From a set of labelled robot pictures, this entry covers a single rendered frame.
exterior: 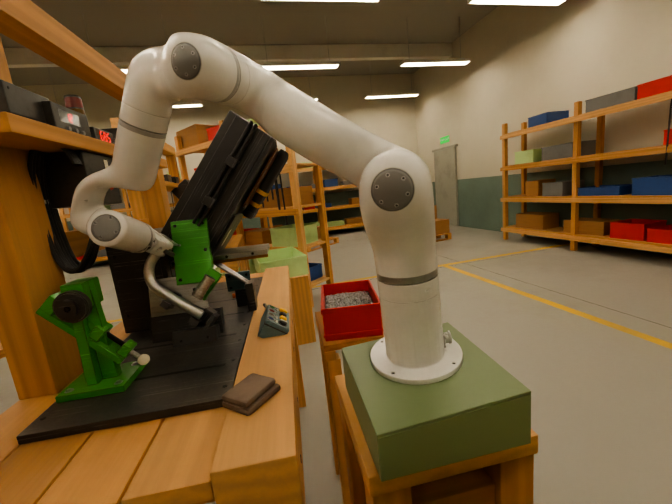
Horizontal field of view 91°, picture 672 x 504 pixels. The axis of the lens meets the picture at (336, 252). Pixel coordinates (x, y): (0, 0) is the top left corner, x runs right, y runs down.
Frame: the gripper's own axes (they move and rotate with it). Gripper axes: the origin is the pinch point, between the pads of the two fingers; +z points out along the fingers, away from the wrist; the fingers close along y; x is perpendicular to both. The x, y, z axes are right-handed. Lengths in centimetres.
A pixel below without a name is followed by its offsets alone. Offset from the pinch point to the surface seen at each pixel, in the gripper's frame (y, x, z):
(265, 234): 29, -42, 311
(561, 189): -285, -382, 352
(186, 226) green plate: -0.9, -8.7, 2.7
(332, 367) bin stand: -69, 1, 9
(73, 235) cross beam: 29.8, 16.9, 12.4
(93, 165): 26.7, -7.5, -8.6
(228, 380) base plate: -42, 13, -25
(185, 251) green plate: -5.9, -2.1, 2.8
